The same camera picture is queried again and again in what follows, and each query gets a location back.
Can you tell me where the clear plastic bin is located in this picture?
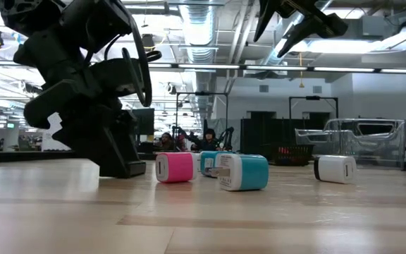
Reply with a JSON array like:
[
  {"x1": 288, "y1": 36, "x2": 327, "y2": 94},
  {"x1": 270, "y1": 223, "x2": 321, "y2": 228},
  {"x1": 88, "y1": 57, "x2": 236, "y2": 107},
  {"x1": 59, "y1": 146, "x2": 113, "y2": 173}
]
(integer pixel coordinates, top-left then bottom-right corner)
[{"x1": 294, "y1": 118, "x2": 406, "y2": 169}]

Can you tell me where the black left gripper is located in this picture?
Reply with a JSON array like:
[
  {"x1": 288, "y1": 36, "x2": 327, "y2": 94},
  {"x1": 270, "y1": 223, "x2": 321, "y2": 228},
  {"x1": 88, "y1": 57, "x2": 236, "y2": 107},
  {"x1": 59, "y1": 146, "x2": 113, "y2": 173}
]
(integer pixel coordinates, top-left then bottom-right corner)
[{"x1": 23, "y1": 56, "x2": 154, "y2": 169}]

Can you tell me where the blue and white charger cube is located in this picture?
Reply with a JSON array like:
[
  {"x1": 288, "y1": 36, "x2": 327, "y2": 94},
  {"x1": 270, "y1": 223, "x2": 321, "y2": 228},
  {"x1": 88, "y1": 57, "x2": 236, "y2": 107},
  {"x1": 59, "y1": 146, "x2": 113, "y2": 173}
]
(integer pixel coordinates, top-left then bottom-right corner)
[
  {"x1": 204, "y1": 153, "x2": 270, "y2": 192},
  {"x1": 199, "y1": 150, "x2": 238, "y2": 178}
]

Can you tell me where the black monitor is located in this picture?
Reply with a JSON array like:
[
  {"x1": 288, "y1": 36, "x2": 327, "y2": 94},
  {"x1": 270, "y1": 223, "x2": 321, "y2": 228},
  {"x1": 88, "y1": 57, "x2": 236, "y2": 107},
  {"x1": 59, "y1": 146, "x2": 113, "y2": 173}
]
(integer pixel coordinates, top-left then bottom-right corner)
[{"x1": 132, "y1": 108, "x2": 155, "y2": 137}]

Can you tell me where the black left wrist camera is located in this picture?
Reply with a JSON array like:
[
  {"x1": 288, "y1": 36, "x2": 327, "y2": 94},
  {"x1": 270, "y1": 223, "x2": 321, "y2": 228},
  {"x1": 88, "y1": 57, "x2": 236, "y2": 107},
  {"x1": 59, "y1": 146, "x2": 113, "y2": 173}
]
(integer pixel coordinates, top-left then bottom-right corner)
[{"x1": 12, "y1": 35, "x2": 94, "y2": 89}]

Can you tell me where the silver ventilation duct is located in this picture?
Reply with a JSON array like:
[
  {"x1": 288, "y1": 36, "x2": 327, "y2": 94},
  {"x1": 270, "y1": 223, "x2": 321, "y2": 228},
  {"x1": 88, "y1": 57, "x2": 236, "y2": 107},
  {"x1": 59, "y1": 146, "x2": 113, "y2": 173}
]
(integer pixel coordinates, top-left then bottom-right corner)
[{"x1": 180, "y1": 0, "x2": 221, "y2": 107}]

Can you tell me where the ceiling light strip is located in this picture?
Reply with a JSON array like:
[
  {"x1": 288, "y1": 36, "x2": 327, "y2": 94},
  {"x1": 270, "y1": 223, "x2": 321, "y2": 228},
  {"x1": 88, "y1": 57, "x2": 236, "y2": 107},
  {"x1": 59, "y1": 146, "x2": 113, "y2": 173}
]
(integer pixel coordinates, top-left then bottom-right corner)
[{"x1": 0, "y1": 61, "x2": 406, "y2": 75}]

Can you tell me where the person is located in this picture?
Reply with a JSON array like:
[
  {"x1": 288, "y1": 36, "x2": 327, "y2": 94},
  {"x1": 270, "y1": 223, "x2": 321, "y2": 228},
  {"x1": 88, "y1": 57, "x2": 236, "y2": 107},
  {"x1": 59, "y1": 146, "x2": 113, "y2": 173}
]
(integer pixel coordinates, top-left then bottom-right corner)
[
  {"x1": 192, "y1": 128, "x2": 221, "y2": 152},
  {"x1": 159, "y1": 132, "x2": 176, "y2": 151}
]

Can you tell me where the black background rig frame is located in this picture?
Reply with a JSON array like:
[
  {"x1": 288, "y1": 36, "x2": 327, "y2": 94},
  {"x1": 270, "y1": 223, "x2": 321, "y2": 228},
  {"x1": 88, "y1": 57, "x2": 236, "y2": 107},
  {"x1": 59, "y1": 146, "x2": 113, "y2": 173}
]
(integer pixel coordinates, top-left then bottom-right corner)
[{"x1": 289, "y1": 95, "x2": 340, "y2": 123}]

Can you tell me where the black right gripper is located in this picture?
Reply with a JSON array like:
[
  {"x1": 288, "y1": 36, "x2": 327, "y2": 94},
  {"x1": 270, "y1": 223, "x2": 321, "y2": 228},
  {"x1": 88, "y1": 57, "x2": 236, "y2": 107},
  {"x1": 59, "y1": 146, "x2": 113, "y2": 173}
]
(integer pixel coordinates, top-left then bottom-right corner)
[{"x1": 253, "y1": 0, "x2": 349, "y2": 59}]

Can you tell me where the pink and white charger cube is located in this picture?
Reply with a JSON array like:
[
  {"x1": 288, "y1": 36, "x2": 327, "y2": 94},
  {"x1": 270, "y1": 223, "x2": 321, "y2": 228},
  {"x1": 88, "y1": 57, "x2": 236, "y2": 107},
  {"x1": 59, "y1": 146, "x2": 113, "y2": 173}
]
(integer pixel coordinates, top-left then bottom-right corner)
[{"x1": 154, "y1": 151, "x2": 200, "y2": 183}]

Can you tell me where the black partition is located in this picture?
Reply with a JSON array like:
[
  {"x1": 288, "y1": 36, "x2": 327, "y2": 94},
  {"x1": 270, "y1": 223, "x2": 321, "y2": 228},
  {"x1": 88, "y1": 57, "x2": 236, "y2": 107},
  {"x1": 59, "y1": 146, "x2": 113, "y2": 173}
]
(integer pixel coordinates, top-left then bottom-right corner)
[{"x1": 240, "y1": 118, "x2": 316, "y2": 156}]

